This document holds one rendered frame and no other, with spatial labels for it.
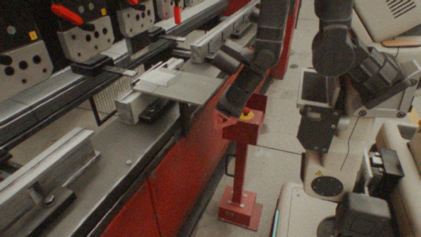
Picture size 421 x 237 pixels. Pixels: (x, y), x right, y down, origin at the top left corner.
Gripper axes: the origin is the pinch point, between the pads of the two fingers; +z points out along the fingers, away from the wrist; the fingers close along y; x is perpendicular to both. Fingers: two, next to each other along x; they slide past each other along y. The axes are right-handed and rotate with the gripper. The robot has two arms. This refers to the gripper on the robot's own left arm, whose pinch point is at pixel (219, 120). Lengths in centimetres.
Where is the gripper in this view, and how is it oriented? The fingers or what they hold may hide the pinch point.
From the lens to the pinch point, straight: 74.0
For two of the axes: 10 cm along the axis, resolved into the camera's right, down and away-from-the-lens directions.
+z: -4.3, 6.3, 6.5
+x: 8.5, 5.3, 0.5
